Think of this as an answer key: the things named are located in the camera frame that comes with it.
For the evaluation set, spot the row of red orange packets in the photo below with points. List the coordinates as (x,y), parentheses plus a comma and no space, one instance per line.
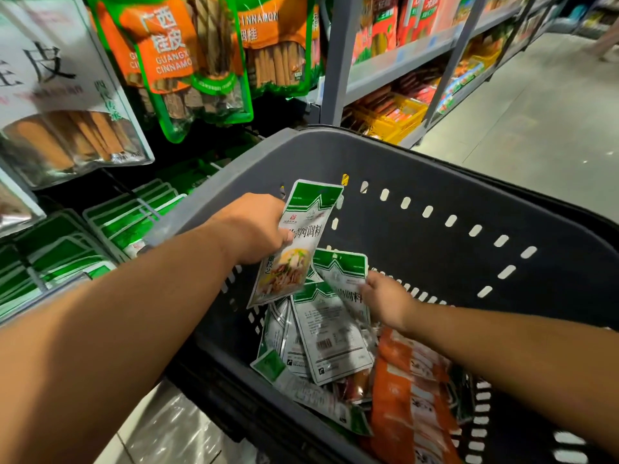
(396,19)

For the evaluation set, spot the clear cinnamon packets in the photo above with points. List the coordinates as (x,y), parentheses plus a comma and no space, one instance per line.
(58,101)

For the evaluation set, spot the person's left forearm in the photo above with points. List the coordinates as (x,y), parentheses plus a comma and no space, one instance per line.
(97,352)

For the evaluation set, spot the yellow display trays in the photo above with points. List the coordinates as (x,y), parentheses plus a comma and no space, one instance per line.
(392,116)

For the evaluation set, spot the green meat stew seasoning packet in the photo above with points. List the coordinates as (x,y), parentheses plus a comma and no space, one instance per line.
(305,212)

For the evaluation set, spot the person's left hand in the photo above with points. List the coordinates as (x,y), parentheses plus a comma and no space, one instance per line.
(249,227)

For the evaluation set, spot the pile of packets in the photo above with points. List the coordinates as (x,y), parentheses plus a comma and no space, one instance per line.
(329,352)

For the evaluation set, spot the gray metal shelving unit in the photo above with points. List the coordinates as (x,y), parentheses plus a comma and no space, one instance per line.
(337,62)
(580,19)

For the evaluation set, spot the black shopping basket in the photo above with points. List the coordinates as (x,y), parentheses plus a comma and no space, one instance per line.
(455,178)

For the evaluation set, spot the person's right hand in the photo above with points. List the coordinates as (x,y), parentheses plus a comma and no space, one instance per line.
(390,302)

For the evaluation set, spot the green orange Guangxi cinnamon bags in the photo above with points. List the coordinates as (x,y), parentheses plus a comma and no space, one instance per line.
(276,48)
(169,62)

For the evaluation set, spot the person's right forearm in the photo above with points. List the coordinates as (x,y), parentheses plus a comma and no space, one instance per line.
(522,372)

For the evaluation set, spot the row of clear green-top packets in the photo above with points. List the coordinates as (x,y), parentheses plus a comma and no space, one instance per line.
(48,265)

